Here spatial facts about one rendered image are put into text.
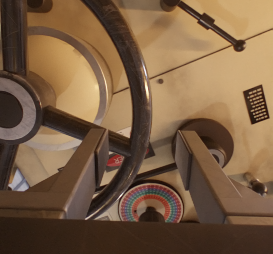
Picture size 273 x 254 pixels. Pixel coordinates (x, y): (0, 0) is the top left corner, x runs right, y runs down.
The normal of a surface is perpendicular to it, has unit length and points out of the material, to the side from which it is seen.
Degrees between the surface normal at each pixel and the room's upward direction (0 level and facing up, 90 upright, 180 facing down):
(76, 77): 93
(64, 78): 92
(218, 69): 90
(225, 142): 90
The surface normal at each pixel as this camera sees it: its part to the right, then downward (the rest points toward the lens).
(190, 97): -0.02, 0.29
